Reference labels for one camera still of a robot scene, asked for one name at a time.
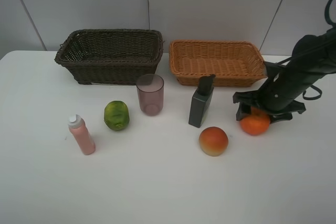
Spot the red yellow peach fruit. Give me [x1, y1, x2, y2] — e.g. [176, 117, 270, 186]
[199, 126, 229, 156]

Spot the pink bottle white cap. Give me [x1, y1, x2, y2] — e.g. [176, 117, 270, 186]
[68, 114, 96, 155]

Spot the translucent purple plastic cup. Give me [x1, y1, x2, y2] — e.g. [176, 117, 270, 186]
[136, 74, 164, 116]

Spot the dark brown wicker basket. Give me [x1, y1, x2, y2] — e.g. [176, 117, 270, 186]
[55, 29, 163, 86]

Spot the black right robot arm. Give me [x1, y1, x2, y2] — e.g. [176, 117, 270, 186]
[233, 28, 335, 123]

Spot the green lime fruit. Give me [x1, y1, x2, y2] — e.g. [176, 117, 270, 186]
[103, 101, 130, 131]

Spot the orange mandarin fruit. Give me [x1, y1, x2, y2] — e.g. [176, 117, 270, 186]
[239, 107, 270, 136]

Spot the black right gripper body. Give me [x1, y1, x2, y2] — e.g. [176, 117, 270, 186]
[233, 61, 307, 114]

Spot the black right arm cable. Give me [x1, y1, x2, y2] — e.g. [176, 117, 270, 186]
[275, 0, 336, 101]

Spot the dark green pump bottle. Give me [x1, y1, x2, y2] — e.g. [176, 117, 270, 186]
[188, 74, 216, 128]

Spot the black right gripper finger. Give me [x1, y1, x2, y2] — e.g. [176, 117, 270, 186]
[268, 112, 292, 124]
[236, 103, 251, 121]

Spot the light orange wicker basket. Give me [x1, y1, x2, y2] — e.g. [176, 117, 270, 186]
[169, 40, 266, 88]

